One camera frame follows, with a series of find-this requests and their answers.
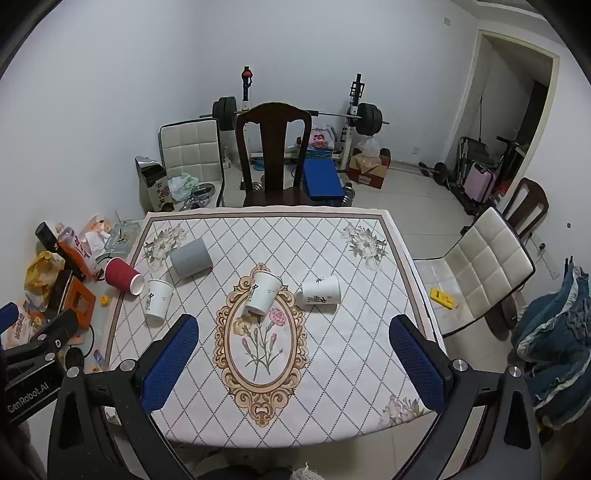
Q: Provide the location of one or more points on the red ribbed paper cup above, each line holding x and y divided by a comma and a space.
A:
121, 276

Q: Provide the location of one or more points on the denim clothing pile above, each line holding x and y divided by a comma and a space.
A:
554, 332

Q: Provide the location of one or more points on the yellow tool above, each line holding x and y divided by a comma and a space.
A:
442, 297

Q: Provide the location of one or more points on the grey cup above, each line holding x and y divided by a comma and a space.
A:
191, 258

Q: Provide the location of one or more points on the white padded chair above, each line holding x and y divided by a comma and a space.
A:
189, 152
489, 263

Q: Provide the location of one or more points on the glass ashtray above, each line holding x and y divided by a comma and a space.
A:
122, 239

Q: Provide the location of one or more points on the yellow plastic bag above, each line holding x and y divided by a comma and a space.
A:
41, 272

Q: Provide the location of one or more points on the black folding cart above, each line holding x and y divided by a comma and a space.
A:
475, 150

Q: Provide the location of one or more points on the blue bench pad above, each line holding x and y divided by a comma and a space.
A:
323, 177

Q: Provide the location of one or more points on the orange carton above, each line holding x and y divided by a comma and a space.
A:
78, 258

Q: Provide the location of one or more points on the cardboard box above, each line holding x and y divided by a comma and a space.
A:
369, 176

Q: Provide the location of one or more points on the dark wooden chair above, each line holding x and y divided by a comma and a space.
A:
272, 138
531, 203

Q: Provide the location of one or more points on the pink suitcase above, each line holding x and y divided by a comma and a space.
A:
479, 183

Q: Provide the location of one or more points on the floral printed tablecloth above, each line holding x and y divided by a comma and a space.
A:
323, 360

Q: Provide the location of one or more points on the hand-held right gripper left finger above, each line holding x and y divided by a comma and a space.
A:
171, 364

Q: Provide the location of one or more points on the black dumbbell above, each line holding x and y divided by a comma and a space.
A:
438, 171

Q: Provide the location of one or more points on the white barbell rack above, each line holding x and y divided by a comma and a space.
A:
354, 99

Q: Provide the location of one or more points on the green plastic bag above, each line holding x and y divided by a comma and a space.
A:
182, 187

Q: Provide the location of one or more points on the orange snack packet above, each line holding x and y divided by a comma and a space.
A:
25, 325

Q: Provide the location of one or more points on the white paper cup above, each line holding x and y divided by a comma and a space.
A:
263, 293
159, 300
321, 291

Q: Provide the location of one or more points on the red printed plastic bag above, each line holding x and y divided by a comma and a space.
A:
321, 137

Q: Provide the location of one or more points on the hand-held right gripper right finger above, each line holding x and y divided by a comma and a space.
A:
418, 364

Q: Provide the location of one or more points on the white plastic bag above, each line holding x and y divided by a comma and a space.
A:
369, 147

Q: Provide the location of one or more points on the orange framed box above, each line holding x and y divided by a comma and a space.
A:
76, 297

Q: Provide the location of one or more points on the black barbell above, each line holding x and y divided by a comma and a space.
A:
370, 119

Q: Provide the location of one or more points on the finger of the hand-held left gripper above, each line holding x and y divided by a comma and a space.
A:
53, 330
8, 314

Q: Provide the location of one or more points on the brown gift box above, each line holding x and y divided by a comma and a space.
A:
152, 184

